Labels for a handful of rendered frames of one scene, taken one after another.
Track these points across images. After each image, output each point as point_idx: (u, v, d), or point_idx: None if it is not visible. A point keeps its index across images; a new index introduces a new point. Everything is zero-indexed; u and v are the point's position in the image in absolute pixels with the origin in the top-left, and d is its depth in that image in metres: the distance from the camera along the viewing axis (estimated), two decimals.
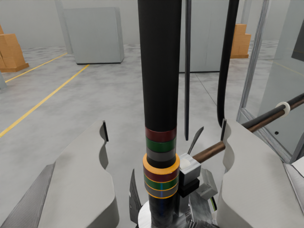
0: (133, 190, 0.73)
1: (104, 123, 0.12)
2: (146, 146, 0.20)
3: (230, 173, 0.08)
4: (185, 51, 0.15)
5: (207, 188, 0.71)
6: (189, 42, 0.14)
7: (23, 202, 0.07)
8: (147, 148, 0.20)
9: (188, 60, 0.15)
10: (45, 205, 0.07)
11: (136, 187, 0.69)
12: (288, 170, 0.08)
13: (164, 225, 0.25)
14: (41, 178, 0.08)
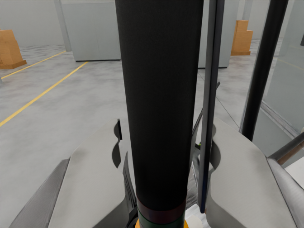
0: (126, 176, 0.57)
1: (119, 121, 0.12)
2: (139, 219, 0.13)
3: (217, 171, 0.08)
4: (206, 83, 0.09)
5: None
6: (216, 68, 0.07)
7: (38, 194, 0.07)
8: (140, 223, 0.12)
9: (212, 100, 0.08)
10: (59, 199, 0.07)
11: (129, 171, 0.54)
12: (272, 165, 0.08)
13: None
14: (56, 172, 0.08)
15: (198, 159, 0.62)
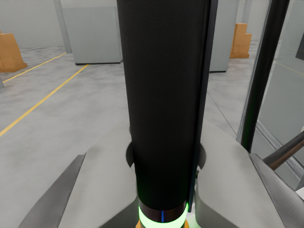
0: None
1: None
2: (140, 218, 0.13)
3: (203, 170, 0.08)
4: (197, 82, 0.09)
5: None
6: (207, 68, 0.07)
7: (54, 187, 0.07)
8: (141, 221, 0.13)
9: (202, 100, 0.08)
10: (73, 193, 0.07)
11: None
12: (254, 160, 0.08)
13: None
14: (72, 166, 0.08)
15: (194, 189, 0.70)
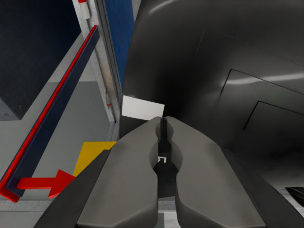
0: None
1: (162, 121, 0.12)
2: None
3: (181, 171, 0.08)
4: None
5: None
6: None
7: (79, 178, 0.08)
8: None
9: None
10: (95, 186, 0.07)
11: None
12: (226, 155, 0.09)
13: None
14: (97, 160, 0.09)
15: None
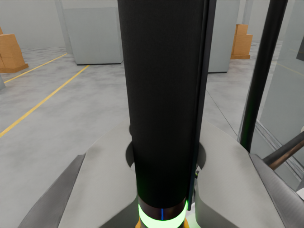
0: None
1: None
2: (140, 216, 0.13)
3: (203, 170, 0.08)
4: (197, 82, 0.09)
5: None
6: (206, 68, 0.08)
7: (54, 187, 0.07)
8: (141, 220, 0.13)
9: (201, 99, 0.08)
10: (73, 193, 0.07)
11: None
12: (254, 160, 0.08)
13: None
14: (72, 166, 0.08)
15: (195, 189, 0.70)
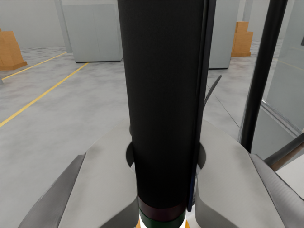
0: None
1: None
2: (140, 218, 0.13)
3: (203, 170, 0.08)
4: (197, 81, 0.09)
5: None
6: (206, 67, 0.08)
7: (54, 187, 0.07)
8: (141, 221, 0.13)
9: (201, 98, 0.08)
10: (73, 193, 0.07)
11: None
12: (254, 160, 0.08)
13: None
14: (72, 166, 0.08)
15: None
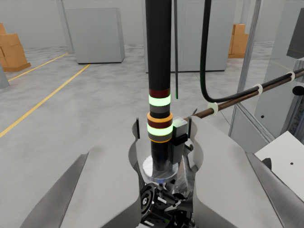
0: None
1: (137, 120, 0.12)
2: (149, 103, 0.29)
3: (201, 170, 0.08)
4: (174, 37, 0.25)
5: None
6: (176, 30, 0.24)
7: (57, 186, 0.08)
8: (150, 104, 0.29)
9: (176, 42, 0.24)
10: (75, 192, 0.07)
11: None
12: (251, 159, 0.09)
13: (162, 168, 0.34)
14: (75, 166, 0.09)
15: (187, 157, 0.87)
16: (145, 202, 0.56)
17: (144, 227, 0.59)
